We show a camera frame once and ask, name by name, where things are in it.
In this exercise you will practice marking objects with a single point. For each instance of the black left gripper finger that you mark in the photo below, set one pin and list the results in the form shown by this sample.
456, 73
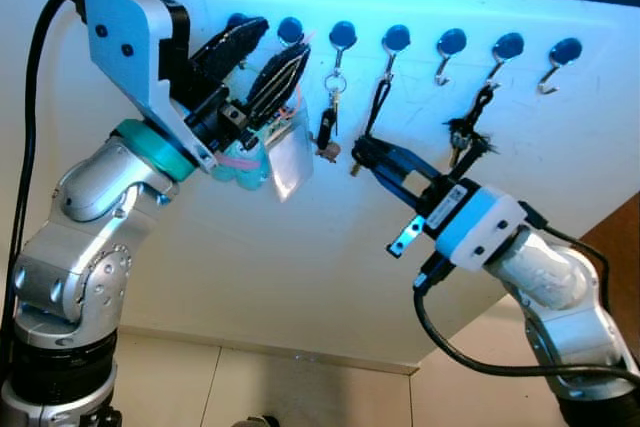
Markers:
278, 79
232, 47

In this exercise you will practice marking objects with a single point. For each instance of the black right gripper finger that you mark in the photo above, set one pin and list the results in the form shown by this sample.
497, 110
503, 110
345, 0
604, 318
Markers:
400, 159
392, 190

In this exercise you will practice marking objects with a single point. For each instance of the orange zip tie loop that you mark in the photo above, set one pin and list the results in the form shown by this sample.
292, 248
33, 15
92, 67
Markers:
298, 105

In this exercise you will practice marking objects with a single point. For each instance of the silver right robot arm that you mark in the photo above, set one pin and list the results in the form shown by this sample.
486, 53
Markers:
545, 277

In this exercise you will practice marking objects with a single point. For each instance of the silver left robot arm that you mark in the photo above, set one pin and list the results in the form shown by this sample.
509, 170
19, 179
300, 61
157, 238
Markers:
75, 277

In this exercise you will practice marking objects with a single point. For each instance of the white board panel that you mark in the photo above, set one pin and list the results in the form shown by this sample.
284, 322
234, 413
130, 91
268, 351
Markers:
300, 277

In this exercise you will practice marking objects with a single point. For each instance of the dark robot foot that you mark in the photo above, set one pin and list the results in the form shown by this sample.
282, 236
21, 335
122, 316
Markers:
257, 422

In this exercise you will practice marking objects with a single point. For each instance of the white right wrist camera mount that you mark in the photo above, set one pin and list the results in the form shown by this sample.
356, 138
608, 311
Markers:
485, 232

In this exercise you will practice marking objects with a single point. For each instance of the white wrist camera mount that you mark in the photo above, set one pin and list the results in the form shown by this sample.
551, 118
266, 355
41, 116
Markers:
485, 232
125, 42

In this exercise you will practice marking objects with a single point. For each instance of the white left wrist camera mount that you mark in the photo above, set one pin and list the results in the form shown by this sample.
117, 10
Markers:
125, 42

